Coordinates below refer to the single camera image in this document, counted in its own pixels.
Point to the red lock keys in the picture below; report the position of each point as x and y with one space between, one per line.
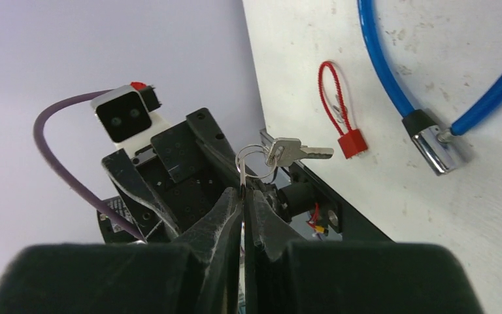
339 110

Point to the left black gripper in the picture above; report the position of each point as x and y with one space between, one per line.
176 178

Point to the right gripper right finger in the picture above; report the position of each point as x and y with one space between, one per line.
289 274

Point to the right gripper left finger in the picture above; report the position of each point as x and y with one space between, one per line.
198 272

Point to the red cable padlock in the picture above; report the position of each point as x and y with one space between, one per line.
351 139

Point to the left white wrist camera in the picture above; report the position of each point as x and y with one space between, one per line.
129 115

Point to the silver keys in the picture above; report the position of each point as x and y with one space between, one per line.
282 152

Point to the blue cable lock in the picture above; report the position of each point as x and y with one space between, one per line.
433 142

